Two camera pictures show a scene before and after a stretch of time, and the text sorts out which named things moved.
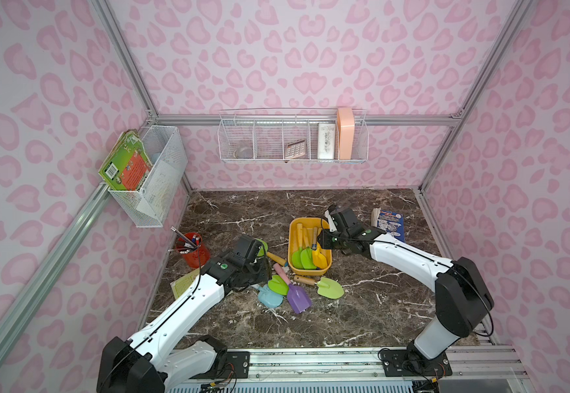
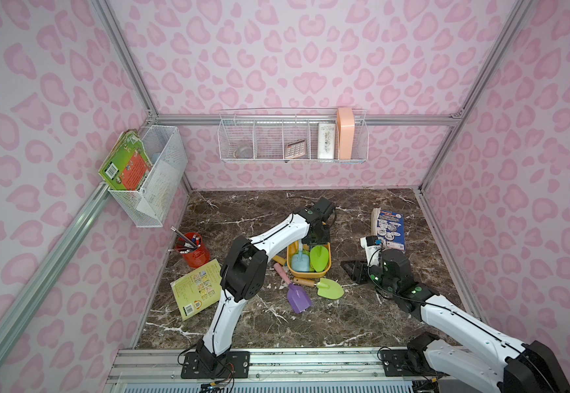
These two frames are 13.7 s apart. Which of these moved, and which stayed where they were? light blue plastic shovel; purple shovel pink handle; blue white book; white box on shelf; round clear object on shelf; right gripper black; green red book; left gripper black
Moved: left gripper black; right gripper black; light blue plastic shovel
Stayed: green red book; round clear object on shelf; blue white book; purple shovel pink handle; white box on shelf
